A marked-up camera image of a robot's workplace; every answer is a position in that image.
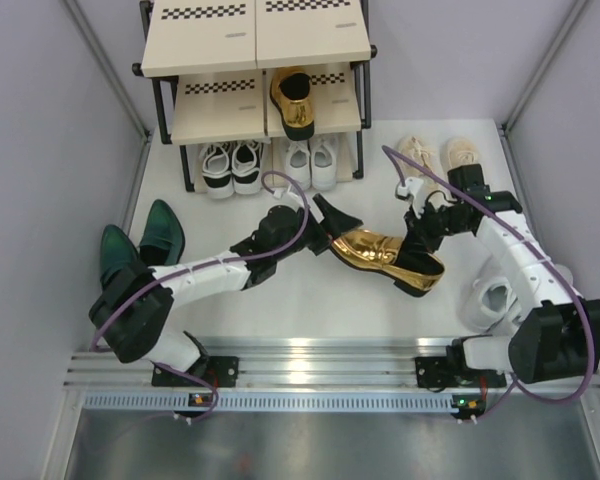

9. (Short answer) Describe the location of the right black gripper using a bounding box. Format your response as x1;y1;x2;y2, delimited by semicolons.
401;198;469;255

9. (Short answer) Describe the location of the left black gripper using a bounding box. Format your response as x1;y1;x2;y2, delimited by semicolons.
273;194;361;262

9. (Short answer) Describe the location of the gold loafer one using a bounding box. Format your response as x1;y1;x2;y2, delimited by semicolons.
330;229;445;298
269;67;315;142

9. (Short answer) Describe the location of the white sneaker one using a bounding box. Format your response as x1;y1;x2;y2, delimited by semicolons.
309;134;339;191
278;138;311;191

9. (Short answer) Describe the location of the black white sneaker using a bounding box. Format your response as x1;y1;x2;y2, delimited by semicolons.
199;142;234;200
231;140;265;195

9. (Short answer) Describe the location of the green pointed shoe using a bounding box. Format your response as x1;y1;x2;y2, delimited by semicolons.
99;224;138;289
139;199;186;266

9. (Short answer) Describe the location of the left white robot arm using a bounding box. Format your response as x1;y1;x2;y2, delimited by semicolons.
88;194;362;386

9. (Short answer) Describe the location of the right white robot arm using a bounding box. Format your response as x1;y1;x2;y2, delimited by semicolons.
395;164;600;387

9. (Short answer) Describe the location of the beige black-framed shoe shelf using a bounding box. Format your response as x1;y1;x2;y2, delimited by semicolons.
133;1;377;192

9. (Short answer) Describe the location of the beige sneaker right one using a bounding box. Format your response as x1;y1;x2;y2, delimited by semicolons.
441;137;481;172

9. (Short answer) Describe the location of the beige sneaker one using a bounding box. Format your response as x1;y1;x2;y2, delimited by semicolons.
396;135;444;188
441;137;481;172

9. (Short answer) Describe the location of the beige sneaker left one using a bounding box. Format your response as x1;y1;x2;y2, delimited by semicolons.
396;135;444;188

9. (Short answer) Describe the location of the white chunky sneaker left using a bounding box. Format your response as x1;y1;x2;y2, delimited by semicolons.
460;275;517;333

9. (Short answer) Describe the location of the white chunky sneaker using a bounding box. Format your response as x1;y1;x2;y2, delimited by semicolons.
555;264;574;290
460;275;517;333

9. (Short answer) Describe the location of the white chunky sneaker right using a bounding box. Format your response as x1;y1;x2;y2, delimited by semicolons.
555;264;574;290

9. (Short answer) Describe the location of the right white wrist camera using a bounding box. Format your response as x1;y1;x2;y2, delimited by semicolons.
394;177;425;201

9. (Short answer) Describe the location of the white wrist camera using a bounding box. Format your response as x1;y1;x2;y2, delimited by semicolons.
394;177;425;201
273;185;306;209

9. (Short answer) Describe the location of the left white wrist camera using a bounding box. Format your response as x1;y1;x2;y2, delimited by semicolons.
273;185;306;209

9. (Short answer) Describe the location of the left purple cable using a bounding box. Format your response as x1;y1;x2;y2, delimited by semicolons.
88;171;311;426

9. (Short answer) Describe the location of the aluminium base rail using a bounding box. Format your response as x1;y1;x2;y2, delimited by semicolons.
62;335;600;394

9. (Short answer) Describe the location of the perforated grey cable duct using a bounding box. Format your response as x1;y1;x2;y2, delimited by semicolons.
79;389;504;414

